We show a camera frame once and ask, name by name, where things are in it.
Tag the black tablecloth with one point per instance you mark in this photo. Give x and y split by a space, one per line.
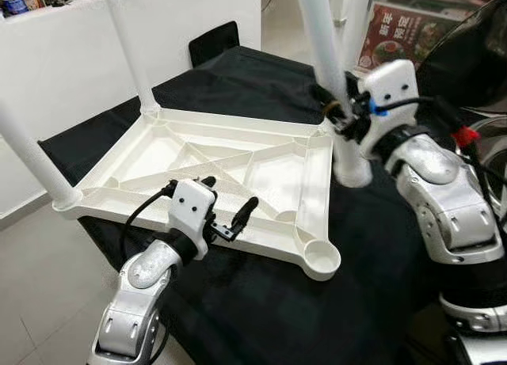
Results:
261 317

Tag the black shiny bag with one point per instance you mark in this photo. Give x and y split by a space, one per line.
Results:
475 56

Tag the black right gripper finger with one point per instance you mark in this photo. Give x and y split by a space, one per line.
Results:
329 105

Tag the white plastic table top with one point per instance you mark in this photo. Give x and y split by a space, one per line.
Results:
158 143

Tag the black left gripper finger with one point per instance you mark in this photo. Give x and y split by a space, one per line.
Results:
245 216
208 181

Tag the food picture poster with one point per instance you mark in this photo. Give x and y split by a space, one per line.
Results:
428 36

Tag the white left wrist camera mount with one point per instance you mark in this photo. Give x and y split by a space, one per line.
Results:
192 211

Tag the clear plastic water bottle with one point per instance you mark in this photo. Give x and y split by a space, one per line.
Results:
11 2

